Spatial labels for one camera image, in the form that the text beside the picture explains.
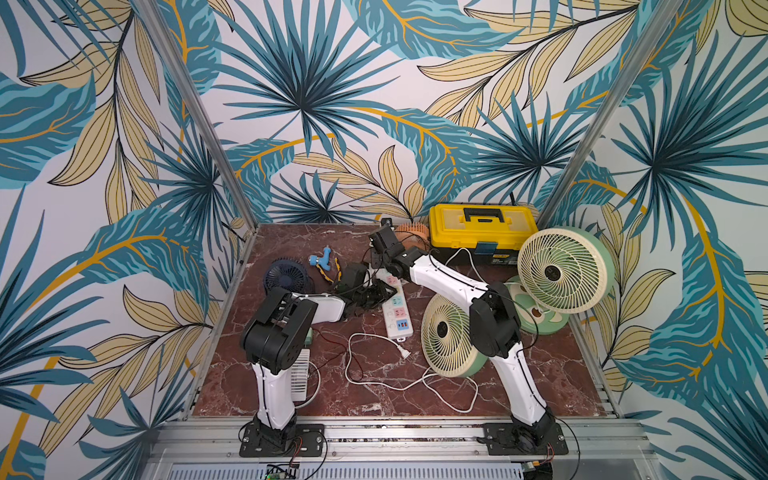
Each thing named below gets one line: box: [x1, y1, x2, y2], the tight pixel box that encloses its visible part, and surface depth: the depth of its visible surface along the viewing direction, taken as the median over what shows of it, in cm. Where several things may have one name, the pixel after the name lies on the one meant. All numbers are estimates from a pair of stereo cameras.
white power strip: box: [382, 275, 414, 339], surface depth 94 cm
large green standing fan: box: [506, 226, 616, 335], surface depth 78 cm
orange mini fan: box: [394, 222, 431, 250], surface depth 102 cm
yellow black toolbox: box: [429, 203, 539, 267], surface depth 99 cm
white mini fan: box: [291, 348, 311, 402], surface depth 76 cm
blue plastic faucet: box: [309, 246, 331, 271], surface depth 108 cm
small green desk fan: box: [421, 295, 489, 378], surface depth 80 cm
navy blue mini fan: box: [264, 256, 312, 294], surface depth 95 cm
